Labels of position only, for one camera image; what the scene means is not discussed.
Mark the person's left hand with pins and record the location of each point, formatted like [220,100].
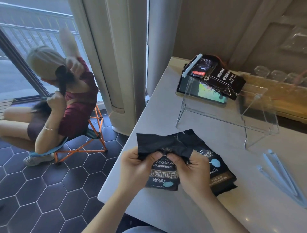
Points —
[133,170]

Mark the person's right hand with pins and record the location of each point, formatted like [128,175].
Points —
[195,176]

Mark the person's right thumb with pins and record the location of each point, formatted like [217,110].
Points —
[177,165]

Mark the person's left thumb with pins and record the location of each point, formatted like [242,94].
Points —
[152,157]

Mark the black coffee bag blue dot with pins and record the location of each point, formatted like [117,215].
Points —
[221,175]
[156,142]

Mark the orange folding chair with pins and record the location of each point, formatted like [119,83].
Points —
[96,134]

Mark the clear acrylic stand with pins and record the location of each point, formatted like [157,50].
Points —
[215,112]

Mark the person's light blue clothing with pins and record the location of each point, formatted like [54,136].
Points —
[140,230]

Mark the black tablet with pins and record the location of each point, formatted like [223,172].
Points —
[203,94]

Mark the black coffee bag white print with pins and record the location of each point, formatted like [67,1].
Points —
[226,80]

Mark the light blue sealing clip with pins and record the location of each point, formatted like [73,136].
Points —
[280,172]
[275,178]

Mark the white bag sealing clip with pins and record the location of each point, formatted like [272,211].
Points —
[191,65]

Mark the glossy black bag red label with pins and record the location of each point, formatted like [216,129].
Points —
[205,64]

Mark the clear drinking glass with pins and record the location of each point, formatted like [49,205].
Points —
[261,71]
[278,75]
[295,78]

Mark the wooden tray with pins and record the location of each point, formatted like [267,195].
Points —
[287,98]

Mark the clear plastic packaging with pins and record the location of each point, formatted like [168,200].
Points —
[296,40]

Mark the metal balcony railing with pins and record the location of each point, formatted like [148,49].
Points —
[36,28]

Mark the dark window frame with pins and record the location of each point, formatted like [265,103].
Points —
[26,64]

